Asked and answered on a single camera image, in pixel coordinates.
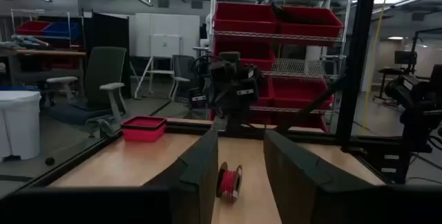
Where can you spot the white trash bin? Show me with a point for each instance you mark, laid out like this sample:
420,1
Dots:
19,123

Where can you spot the black partition panel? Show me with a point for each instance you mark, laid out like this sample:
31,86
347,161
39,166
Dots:
107,30

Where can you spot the black robot workstation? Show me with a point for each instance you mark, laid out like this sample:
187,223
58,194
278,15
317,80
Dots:
418,106

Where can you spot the wooden workbench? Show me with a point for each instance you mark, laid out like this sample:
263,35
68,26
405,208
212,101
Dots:
52,53

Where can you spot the red plastic storage bin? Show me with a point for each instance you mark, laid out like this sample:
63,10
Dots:
297,91
310,21
245,16
259,49
293,117

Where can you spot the blue shelf bin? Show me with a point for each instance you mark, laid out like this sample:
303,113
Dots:
62,29

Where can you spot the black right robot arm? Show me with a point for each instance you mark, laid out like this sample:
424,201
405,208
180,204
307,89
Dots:
235,89

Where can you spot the large white board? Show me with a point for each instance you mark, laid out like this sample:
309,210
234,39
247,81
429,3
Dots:
165,23

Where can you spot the small white easel stand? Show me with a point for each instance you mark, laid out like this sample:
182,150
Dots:
164,46

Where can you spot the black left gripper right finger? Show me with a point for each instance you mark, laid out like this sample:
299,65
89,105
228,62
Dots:
293,182

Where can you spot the black monitor on stand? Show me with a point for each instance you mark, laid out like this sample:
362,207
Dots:
404,58

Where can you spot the office chair with white armrests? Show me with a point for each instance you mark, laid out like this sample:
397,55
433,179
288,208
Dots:
103,72

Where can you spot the red shelf bin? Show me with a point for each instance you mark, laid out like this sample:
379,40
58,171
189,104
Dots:
32,27

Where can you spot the black mesh office chair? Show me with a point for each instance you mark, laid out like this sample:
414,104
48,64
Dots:
181,68

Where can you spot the grey metal shelf frame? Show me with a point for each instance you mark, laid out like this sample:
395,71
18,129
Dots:
68,27

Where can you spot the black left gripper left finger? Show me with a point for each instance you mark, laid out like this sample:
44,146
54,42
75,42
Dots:
197,182

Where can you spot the red collapsible bin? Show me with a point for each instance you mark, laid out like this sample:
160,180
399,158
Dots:
143,130

